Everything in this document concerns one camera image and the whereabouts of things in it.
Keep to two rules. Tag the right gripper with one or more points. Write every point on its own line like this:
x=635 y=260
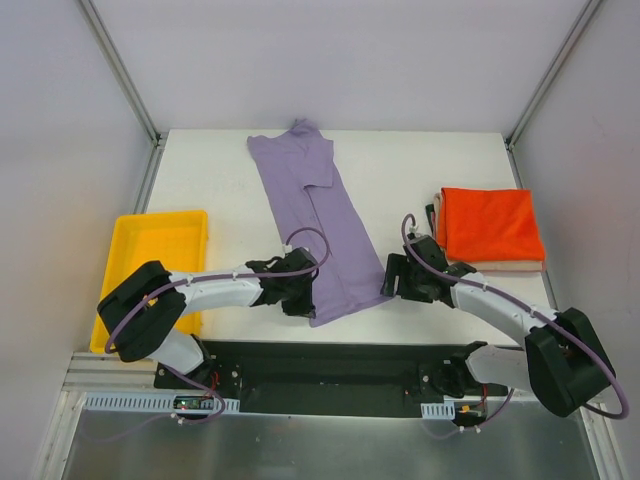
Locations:
x=400 y=276

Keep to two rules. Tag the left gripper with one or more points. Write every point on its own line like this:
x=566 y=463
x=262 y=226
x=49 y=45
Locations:
x=304 y=293

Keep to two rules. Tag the purple t-shirt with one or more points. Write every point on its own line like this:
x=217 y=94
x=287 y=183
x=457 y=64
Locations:
x=312 y=209

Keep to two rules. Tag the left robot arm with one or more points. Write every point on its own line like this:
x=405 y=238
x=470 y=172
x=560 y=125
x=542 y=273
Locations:
x=184 y=355

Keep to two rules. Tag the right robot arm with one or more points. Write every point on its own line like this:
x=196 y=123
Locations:
x=559 y=359

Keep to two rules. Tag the folded orange t-shirt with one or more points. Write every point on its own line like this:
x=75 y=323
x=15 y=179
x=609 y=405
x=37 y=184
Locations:
x=495 y=225

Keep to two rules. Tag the folded beige t-shirt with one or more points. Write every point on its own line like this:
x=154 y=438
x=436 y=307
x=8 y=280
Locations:
x=500 y=267

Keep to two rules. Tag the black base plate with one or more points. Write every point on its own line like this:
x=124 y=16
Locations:
x=357 y=380

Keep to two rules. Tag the right white cable duct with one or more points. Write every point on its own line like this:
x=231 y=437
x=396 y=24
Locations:
x=438 y=411

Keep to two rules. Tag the white cable duct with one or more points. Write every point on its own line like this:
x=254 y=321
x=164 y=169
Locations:
x=438 y=411
x=159 y=403

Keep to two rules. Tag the right aluminium frame post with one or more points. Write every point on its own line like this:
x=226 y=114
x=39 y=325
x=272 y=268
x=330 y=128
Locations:
x=567 y=48

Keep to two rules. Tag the aluminium frame post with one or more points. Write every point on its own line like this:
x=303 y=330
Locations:
x=567 y=48
x=118 y=69

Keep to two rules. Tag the left aluminium frame post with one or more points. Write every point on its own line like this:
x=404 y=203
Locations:
x=118 y=69

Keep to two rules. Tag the left white cable duct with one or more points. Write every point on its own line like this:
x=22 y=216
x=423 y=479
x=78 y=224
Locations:
x=159 y=403

